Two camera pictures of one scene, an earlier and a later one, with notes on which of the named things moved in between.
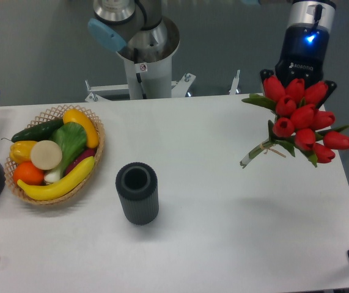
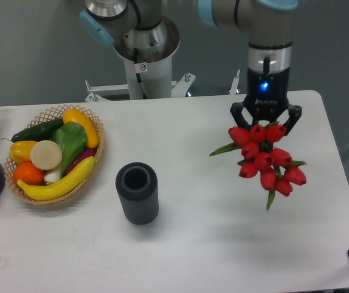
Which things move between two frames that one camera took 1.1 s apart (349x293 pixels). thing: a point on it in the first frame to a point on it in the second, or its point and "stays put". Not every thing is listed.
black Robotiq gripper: [304, 48] to [267, 99]
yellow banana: [60, 187] stays put
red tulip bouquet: [298, 124] to [261, 157]
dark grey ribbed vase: [137, 185] stays put
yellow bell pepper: [20, 151] stays put
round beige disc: [46, 155] stays put
